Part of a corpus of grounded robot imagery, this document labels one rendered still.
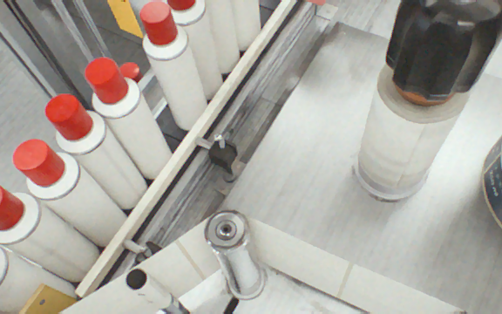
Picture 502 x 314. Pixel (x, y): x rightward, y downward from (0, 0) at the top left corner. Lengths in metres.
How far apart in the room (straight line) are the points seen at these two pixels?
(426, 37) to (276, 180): 0.31
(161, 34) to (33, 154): 0.18
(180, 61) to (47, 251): 0.24
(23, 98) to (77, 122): 0.39
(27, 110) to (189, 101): 0.33
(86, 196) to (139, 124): 0.09
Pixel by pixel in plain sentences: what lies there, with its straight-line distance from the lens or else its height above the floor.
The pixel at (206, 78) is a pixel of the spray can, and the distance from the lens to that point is 0.65.
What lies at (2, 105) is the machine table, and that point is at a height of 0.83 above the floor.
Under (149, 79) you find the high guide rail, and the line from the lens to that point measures 0.63.
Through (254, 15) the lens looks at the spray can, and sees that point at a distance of 0.69.
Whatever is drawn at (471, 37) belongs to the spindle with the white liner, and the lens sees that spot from 0.39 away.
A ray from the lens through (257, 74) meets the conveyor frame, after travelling 0.72.
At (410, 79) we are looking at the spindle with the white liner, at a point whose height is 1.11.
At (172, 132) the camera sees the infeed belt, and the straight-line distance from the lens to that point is 0.68.
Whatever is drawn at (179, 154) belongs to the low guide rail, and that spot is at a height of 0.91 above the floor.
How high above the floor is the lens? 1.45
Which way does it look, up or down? 62 degrees down
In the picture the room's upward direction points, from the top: 10 degrees counter-clockwise
